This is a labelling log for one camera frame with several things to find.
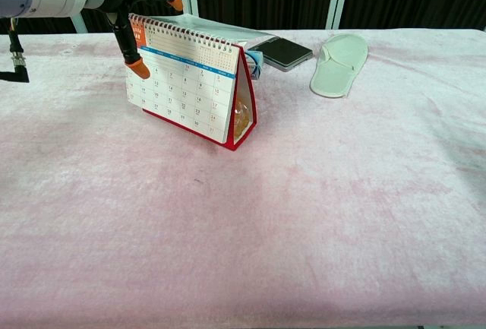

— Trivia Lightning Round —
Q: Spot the red patterned spiral notebook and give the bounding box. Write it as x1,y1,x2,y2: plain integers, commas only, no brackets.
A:
125,12,274,152

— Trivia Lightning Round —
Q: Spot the blue white small box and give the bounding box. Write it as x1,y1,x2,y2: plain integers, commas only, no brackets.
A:
244,50,266,81

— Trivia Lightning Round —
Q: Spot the grey digital scale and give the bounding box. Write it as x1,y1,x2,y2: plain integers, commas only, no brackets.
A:
246,36,314,73

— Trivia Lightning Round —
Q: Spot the white slipper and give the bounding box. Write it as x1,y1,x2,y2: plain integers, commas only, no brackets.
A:
308,33,370,100

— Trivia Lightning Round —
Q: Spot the pink tablecloth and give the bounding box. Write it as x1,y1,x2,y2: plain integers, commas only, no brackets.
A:
0,28,486,327

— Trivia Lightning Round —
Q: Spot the black arm cable with connector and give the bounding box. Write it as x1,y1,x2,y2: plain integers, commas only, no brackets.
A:
0,16,31,84

